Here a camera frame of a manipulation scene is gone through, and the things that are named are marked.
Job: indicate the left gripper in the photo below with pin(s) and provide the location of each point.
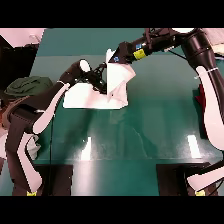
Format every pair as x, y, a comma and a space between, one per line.
98, 77

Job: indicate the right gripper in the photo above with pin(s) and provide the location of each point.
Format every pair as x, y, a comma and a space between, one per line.
124, 53

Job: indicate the white shirt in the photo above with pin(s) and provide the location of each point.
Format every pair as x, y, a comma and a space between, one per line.
90, 96

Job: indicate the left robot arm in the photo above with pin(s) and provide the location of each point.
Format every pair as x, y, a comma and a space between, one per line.
28, 113

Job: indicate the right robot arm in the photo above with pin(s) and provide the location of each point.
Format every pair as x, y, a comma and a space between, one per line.
203, 56

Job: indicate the green garment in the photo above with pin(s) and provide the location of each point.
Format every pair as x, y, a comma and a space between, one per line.
28, 85

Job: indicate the red garment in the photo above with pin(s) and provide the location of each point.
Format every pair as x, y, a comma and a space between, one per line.
201, 99

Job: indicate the white garment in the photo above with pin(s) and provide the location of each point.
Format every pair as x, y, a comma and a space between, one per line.
33, 146

